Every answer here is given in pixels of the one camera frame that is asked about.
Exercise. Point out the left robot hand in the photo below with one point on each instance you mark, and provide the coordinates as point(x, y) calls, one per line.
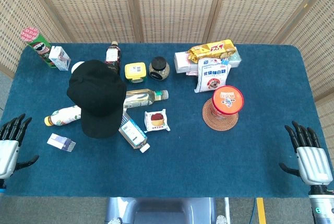
point(9, 156)

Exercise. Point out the white sugar bag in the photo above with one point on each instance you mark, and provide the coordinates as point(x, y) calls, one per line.
point(212, 77)

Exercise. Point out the pink white bowl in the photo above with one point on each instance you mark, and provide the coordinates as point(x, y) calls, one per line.
point(191, 72)

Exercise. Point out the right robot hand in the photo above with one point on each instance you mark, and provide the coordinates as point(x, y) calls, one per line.
point(313, 164)

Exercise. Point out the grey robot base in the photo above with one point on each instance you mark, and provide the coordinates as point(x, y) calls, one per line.
point(161, 211)

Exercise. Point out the dark drink bottle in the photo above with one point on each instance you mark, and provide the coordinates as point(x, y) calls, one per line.
point(112, 54)

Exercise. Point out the black cap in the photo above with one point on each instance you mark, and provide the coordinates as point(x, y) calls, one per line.
point(97, 96)

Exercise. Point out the small white milk carton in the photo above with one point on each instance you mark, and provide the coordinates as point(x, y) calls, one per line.
point(59, 58)

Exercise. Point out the white tissue pack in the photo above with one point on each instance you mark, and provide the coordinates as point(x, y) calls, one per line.
point(184, 62)

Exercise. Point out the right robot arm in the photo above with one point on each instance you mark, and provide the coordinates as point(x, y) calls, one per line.
point(322, 205)

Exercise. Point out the woven rattan coaster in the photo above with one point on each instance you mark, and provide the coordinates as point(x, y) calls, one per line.
point(220, 124)

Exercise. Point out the woven bamboo folding screen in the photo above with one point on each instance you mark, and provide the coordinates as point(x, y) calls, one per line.
point(169, 7)

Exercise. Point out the blue tablecloth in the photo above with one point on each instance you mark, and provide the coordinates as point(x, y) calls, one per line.
point(195, 161)

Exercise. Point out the white foam mannequin head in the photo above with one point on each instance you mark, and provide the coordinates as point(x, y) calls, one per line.
point(76, 66)

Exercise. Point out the green Pringles can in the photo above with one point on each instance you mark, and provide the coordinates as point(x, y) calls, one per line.
point(39, 47)

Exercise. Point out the small white purple box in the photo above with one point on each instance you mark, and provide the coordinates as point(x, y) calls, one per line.
point(60, 142)

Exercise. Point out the yellow lidded container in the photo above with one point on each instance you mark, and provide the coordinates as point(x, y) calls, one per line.
point(135, 71)

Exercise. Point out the blue white bottle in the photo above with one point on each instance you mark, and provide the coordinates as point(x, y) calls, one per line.
point(131, 131)

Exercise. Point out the glass jar black lid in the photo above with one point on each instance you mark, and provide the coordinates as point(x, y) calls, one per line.
point(159, 68)

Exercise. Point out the white pastry snack packet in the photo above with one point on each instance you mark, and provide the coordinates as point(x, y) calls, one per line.
point(156, 120)

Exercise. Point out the gold biscuit packet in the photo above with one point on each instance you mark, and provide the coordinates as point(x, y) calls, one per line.
point(211, 49)

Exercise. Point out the clear pale liquid bottle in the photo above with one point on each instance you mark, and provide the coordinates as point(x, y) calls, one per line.
point(142, 98)

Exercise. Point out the white yellow-capped bottle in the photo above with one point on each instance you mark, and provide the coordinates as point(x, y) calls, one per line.
point(65, 115)

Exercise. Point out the orange instant noodle cup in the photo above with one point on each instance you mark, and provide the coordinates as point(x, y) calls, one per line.
point(227, 100)

